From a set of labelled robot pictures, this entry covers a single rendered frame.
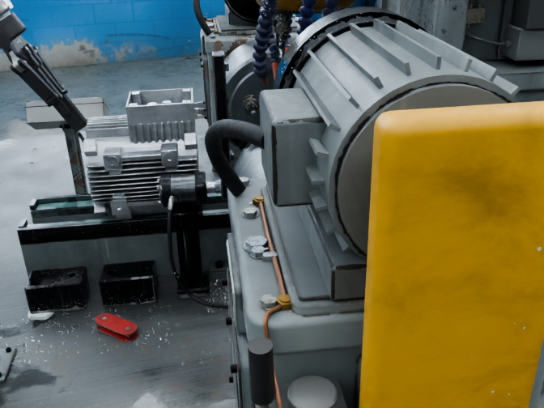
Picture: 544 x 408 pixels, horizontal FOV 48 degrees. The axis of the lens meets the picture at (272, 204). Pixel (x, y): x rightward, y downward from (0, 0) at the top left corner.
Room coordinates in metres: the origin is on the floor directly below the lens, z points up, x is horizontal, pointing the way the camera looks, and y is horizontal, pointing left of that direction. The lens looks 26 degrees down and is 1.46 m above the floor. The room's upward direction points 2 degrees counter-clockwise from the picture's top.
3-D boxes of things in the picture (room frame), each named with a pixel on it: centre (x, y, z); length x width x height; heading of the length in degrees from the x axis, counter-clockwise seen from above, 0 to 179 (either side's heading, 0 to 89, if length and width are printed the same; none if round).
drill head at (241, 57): (1.48, 0.01, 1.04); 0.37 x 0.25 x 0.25; 7
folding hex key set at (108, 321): (0.85, 0.28, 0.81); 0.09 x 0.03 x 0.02; 58
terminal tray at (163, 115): (1.10, 0.20, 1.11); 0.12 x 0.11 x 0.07; 97
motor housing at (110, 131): (1.09, 0.24, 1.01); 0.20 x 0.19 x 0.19; 97
